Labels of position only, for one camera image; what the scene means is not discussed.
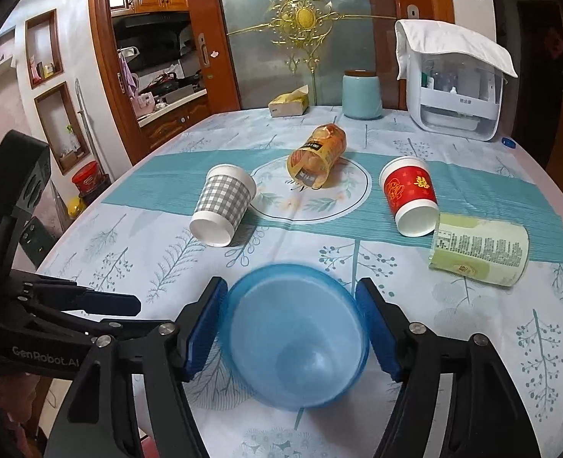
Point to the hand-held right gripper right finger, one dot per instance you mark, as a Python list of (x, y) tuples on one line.
[(376, 329)]

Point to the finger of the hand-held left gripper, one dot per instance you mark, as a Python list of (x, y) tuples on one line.
[(109, 304), (119, 328)]

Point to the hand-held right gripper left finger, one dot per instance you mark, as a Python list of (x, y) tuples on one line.
[(205, 329)]

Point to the blue plastic cup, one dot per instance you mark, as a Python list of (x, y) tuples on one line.
[(295, 334)]

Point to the grey checked paper cup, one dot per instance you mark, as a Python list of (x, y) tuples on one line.
[(224, 200)]

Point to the pale green paper cup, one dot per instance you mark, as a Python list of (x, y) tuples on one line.
[(481, 248)]

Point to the red paper cup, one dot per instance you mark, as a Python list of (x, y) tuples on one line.
[(410, 191)]

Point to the orange translucent plastic cup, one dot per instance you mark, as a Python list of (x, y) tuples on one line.
[(319, 150)]

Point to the person's left hand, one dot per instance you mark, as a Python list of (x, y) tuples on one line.
[(11, 393)]

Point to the yellow bag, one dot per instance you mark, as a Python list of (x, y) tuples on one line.
[(74, 206)]

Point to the red bucket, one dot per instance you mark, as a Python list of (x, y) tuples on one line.
[(86, 177)]

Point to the printed teal tablecloth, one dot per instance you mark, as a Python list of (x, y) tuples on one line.
[(157, 200)]

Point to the pink hanging cloth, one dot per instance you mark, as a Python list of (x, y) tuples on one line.
[(128, 74)]

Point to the black range hood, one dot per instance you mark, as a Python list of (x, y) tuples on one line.
[(152, 20)]

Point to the small blue cap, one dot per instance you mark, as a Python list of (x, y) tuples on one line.
[(508, 142)]

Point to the light blue ceramic jar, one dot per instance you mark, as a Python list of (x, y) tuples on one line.
[(362, 95)]

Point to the white storage appliance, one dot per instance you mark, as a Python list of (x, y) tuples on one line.
[(453, 105)]

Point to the yellow tissue box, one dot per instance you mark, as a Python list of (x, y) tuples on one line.
[(291, 102)]

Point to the frosted glass door gold ornament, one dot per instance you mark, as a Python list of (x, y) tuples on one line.
[(262, 71)]

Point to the white cloth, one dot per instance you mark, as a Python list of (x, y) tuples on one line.
[(448, 38)]

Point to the wooden wall niche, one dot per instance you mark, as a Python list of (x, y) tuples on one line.
[(62, 124), (45, 47)]

